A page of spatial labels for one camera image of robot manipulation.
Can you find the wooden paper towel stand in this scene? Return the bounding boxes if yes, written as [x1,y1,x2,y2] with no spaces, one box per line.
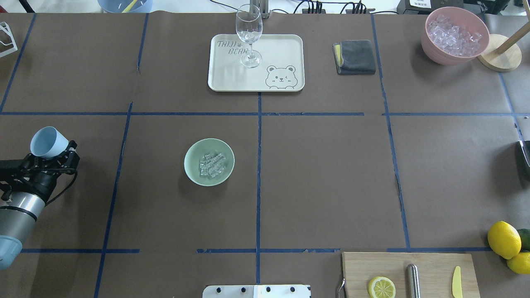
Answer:
[478,14,529,72]

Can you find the wooden cutting board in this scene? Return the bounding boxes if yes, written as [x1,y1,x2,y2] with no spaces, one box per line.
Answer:
[342,252,480,298]

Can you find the clear wine glass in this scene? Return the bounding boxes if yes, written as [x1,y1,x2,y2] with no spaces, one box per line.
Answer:
[235,4,263,68]

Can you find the yellow plastic fork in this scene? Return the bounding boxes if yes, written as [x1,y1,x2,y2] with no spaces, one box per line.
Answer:
[121,0,138,13]

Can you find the yellow plastic knife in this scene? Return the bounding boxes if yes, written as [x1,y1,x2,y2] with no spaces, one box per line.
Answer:
[452,266,463,298]

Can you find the pink bowl with ice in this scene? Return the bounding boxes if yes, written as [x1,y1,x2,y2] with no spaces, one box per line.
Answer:
[422,6,490,65]

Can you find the ice cubes in bowl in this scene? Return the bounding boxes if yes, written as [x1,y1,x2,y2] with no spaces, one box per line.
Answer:
[199,153,226,179]

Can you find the aluminium frame post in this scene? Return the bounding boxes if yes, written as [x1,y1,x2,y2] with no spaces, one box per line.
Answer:
[249,0,271,19]

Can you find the green lime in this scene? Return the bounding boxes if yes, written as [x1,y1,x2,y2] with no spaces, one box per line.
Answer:
[517,228,530,252]

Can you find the light blue cup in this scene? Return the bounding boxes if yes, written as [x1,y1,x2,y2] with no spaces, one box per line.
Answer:
[30,126,69,160]

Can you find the cream bear tray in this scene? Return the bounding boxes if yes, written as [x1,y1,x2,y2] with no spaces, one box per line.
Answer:
[208,34,305,92]

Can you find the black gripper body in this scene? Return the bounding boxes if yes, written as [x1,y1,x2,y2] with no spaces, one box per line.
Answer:
[24,156,80,188]

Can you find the white wire cup rack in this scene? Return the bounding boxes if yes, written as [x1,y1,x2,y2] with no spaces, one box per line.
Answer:
[0,22,18,57]

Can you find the yellow lemon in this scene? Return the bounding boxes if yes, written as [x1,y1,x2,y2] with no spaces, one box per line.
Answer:
[487,221,522,260]
[506,252,530,275]

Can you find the grey folded cloth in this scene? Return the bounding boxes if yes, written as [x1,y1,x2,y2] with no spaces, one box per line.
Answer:
[332,40,376,75]

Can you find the light green bowl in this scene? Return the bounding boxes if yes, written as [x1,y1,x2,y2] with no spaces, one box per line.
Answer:
[184,138,235,187]

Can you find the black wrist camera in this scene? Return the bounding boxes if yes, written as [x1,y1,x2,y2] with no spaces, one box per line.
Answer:
[0,160,31,183]

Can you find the half lemon slice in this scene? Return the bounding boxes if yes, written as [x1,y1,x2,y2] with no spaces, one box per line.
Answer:
[367,276,396,298]

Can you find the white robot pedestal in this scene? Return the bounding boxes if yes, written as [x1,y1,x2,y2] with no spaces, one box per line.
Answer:
[202,284,312,298]

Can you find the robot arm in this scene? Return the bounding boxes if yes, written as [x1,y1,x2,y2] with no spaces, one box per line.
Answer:
[0,141,80,270]

